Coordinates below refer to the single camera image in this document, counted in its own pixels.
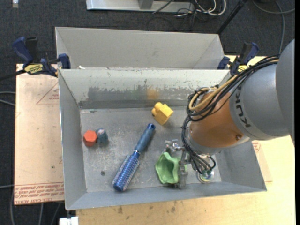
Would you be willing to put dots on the clear round glass thing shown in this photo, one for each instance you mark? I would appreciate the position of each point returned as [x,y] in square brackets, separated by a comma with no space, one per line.
[205,179]

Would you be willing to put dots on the brown cardboard board, red print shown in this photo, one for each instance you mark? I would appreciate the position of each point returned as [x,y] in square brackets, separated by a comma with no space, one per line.
[37,130]

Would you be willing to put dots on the blue round hairbrush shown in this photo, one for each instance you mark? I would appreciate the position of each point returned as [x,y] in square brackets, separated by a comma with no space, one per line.
[134,157]

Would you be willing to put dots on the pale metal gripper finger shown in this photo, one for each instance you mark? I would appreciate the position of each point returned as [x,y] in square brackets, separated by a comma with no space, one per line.
[182,176]
[174,146]

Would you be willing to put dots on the yellow toy block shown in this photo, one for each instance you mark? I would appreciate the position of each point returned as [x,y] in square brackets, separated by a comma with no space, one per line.
[162,114]

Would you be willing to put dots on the green wavy-rimmed cup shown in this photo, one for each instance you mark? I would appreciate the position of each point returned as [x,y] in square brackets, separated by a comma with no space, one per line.
[167,169]

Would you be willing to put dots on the red hexagonal block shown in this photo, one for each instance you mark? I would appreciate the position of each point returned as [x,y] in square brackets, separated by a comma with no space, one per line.
[90,138]

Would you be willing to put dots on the grey-blue small block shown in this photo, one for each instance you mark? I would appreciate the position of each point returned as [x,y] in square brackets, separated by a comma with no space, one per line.
[102,136]

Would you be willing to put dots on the grey metal bin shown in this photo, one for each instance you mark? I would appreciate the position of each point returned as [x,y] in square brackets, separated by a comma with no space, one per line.
[131,53]

